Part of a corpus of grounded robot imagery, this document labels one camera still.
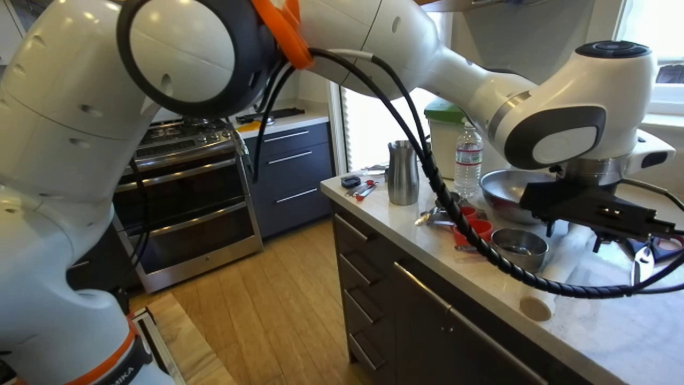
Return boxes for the white bin green lid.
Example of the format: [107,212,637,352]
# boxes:
[423,98,495,179]

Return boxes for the red measuring cup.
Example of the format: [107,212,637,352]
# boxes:
[458,205,476,221]
[453,219,491,245]

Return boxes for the red measuring cup front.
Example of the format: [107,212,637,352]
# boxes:
[453,219,491,245]

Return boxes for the red measuring cup back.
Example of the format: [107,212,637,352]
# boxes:
[458,205,476,221]

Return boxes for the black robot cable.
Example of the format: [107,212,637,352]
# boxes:
[251,48,684,299]

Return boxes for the small red black keys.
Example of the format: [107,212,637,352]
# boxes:
[340,175,375,200]

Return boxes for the dark cabinet drawers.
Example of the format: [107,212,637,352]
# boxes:
[333,208,589,385]

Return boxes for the tall silver cup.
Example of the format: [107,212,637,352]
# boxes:
[386,142,418,205]

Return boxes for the metal measuring spoons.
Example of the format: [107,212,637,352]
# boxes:
[414,200,453,226]

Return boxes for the stainless steel oven range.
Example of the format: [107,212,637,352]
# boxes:
[112,117,262,290]

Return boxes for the large steel mixing bowl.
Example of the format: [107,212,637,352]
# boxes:
[478,169,554,222]

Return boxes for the clear water bottle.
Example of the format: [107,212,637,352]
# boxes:
[453,122,482,198]

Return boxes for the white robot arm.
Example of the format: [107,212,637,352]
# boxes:
[0,0,654,385]

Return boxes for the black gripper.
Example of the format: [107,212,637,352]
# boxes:
[519,182,676,240]

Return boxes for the small steel bowl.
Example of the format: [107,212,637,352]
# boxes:
[491,228,549,272]

